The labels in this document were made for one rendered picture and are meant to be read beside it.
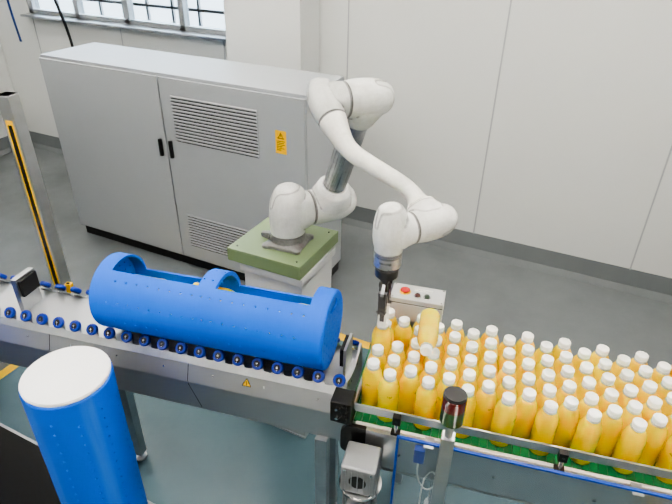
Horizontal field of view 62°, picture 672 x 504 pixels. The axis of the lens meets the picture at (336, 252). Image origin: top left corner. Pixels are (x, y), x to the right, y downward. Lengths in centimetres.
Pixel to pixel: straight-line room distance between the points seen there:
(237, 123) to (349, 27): 134
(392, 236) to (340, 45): 300
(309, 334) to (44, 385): 85
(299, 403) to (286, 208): 81
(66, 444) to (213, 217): 229
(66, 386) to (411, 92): 322
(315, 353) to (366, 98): 89
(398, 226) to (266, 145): 195
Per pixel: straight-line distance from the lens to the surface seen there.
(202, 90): 367
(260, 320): 188
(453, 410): 154
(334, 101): 196
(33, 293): 261
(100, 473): 220
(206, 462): 302
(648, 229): 444
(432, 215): 175
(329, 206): 241
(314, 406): 204
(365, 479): 188
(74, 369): 207
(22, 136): 266
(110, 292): 214
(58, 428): 203
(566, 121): 419
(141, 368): 228
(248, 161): 363
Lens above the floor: 233
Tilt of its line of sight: 31 degrees down
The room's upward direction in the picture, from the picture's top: 1 degrees clockwise
